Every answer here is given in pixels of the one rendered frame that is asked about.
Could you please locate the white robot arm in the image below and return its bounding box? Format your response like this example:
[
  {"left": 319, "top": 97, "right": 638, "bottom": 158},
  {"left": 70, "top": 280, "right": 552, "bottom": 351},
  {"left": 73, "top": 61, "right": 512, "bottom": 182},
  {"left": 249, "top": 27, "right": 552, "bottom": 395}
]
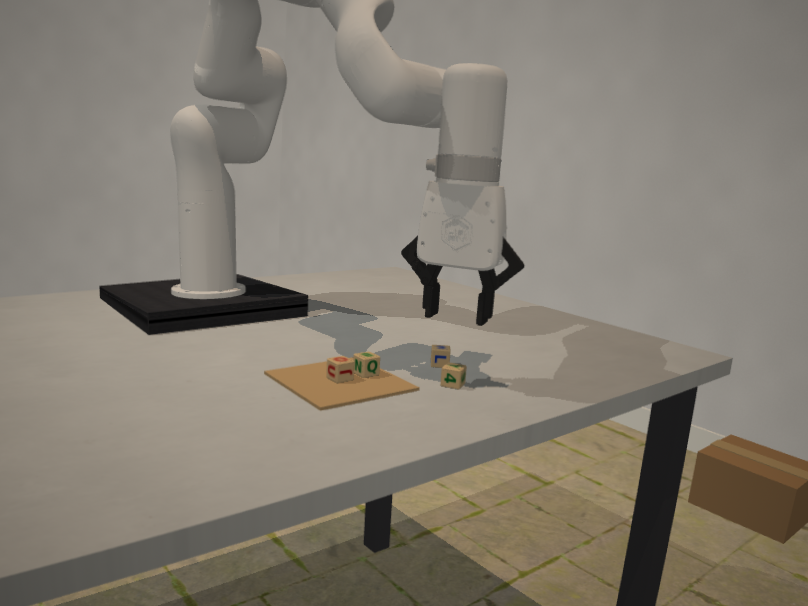
[{"left": 170, "top": 0, "right": 507, "bottom": 299}]

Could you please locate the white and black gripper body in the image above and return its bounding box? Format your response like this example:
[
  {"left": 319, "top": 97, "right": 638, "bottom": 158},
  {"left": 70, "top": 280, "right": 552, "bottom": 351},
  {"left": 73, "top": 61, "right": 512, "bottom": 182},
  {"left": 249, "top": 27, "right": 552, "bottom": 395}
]
[{"left": 417, "top": 177, "right": 506, "bottom": 271}]

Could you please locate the brown flat mat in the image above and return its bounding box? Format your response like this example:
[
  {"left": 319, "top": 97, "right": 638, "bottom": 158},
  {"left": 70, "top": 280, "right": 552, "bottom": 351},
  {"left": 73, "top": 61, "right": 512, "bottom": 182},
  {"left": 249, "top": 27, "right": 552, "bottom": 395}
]
[{"left": 264, "top": 361, "right": 419, "bottom": 411}]

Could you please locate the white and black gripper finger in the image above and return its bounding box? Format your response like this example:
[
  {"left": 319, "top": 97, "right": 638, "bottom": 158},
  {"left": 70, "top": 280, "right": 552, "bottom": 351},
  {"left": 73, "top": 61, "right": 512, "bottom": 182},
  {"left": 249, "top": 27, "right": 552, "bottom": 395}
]
[
  {"left": 476, "top": 237, "right": 524, "bottom": 326},
  {"left": 401, "top": 236, "right": 443, "bottom": 318}
]

